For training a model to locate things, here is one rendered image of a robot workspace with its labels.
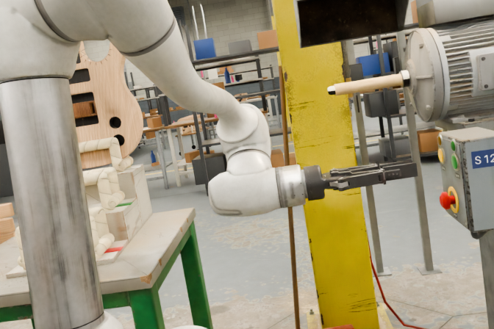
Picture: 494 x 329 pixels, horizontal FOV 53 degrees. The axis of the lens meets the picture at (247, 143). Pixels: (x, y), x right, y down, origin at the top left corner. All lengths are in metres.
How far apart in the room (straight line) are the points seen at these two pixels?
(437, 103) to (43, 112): 0.94
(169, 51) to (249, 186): 0.40
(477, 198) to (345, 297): 1.46
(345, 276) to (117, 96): 1.42
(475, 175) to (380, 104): 5.16
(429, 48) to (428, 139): 5.13
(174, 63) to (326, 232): 1.72
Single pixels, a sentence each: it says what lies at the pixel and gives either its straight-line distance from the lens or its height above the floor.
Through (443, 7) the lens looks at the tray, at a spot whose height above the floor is 1.41.
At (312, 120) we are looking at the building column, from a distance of 2.26.
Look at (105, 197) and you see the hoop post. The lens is 1.42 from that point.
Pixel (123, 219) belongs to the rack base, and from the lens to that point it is 1.39.
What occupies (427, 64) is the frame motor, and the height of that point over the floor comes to 1.28.
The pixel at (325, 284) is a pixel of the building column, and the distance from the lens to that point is 2.46.
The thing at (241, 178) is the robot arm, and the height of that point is 1.11.
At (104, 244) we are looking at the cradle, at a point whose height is 0.97.
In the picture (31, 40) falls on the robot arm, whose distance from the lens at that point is 0.75.
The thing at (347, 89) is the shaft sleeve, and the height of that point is 1.25.
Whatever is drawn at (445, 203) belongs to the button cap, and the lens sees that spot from 1.19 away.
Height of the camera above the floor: 1.30
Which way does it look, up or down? 7 degrees down
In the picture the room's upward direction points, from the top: 9 degrees counter-clockwise
